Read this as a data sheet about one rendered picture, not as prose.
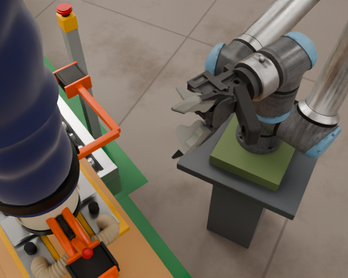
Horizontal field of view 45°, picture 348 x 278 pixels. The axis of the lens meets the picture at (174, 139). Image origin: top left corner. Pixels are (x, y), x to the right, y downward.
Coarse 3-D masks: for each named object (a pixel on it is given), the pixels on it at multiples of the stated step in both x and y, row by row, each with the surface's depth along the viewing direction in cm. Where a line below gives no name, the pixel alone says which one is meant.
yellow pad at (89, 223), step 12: (84, 168) 126; (84, 204) 118; (96, 204) 115; (108, 204) 118; (84, 216) 116; (96, 216) 116; (120, 216) 116; (84, 228) 115; (96, 228) 114; (120, 228) 114
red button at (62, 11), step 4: (60, 4) 187; (64, 4) 187; (68, 4) 187; (56, 8) 186; (60, 8) 185; (64, 8) 185; (68, 8) 185; (60, 12) 184; (64, 12) 184; (68, 12) 185; (64, 16) 188
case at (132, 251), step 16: (80, 160) 150; (96, 176) 146; (80, 224) 135; (128, 224) 135; (0, 240) 132; (128, 240) 132; (144, 240) 132; (0, 256) 129; (128, 256) 129; (144, 256) 129; (16, 272) 126; (128, 272) 126; (144, 272) 126; (160, 272) 126
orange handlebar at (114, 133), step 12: (84, 96) 126; (96, 108) 123; (108, 120) 121; (108, 132) 118; (96, 144) 116; (84, 156) 115; (72, 216) 103; (60, 228) 102; (72, 228) 102; (60, 240) 100; (84, 240) 99; (72, 252) 98
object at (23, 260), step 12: (0, 216) 116; (0, 228) 114; (24, 240) 112; (36, 240) 112; (48, 240) 112; (12, 252) 110; (24, 252) 110; (36, 252) 110; (48, 252) 110; (24, 264) 108; (48, 264) 108; (24, 276) 107
